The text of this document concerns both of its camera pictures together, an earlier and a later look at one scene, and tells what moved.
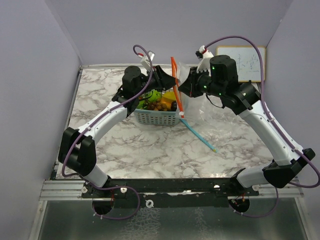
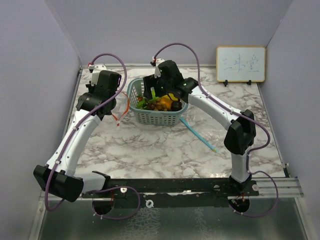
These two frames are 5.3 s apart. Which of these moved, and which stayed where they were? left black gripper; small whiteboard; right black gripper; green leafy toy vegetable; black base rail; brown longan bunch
Moved: left black gripper; right black gripper
Stayed: black base rail; small whiteboard; green leafy toy vegetable; brown longan bunch
